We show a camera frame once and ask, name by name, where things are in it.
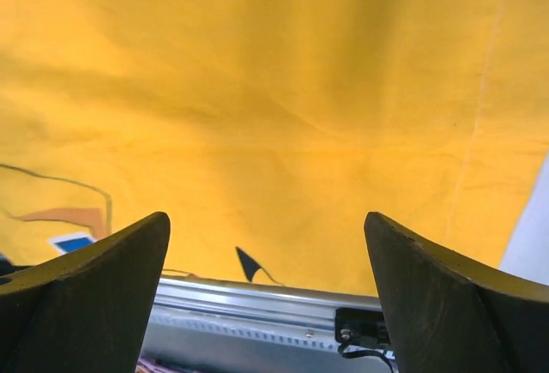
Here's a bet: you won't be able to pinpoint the yellow cartoon placemat cloth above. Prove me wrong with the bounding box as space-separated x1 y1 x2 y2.
1 0 548 295

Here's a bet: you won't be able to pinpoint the aluminium frame rail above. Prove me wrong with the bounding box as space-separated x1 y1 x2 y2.
154 277 381 324

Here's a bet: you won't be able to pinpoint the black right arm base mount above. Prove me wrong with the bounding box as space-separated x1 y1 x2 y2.
335 308 394 360

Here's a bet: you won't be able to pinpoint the perforated grey cable duct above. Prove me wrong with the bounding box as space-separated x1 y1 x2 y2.
147 307 339 352

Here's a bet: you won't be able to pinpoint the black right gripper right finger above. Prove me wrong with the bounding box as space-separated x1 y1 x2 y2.
364 212 548 372

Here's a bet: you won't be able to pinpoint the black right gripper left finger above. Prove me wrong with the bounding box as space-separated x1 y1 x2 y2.
1 212 171 372

